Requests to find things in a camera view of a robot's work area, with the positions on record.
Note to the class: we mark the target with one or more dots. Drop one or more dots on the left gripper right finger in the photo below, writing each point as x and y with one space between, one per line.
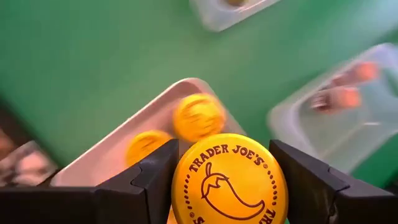
311 199

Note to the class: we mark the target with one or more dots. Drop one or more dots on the clear plastic bin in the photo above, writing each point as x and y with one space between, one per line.
342 140
217 18

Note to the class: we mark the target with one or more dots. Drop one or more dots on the white plastic bin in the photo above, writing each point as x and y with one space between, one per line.
102 165

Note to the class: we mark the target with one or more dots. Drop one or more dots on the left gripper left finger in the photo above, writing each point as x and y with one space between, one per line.
140 199

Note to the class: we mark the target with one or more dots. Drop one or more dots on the yellow lid in tray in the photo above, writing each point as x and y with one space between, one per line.
199 118

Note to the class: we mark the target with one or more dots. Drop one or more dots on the pink-lidded spice jar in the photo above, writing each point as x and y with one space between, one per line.
363 72
342 99

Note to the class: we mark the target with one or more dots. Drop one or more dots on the yellow Trader Joe's lid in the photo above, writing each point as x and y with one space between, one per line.
230 186
146 146

